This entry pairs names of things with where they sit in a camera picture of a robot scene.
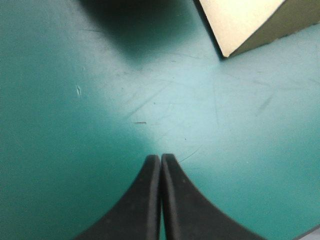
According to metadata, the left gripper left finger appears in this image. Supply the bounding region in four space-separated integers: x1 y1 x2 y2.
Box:
74 154 162 240

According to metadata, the brown cardboard box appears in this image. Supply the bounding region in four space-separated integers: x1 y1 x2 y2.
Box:
193 0 320 59

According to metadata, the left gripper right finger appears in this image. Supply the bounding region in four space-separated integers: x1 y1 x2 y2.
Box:
161 153 263 240

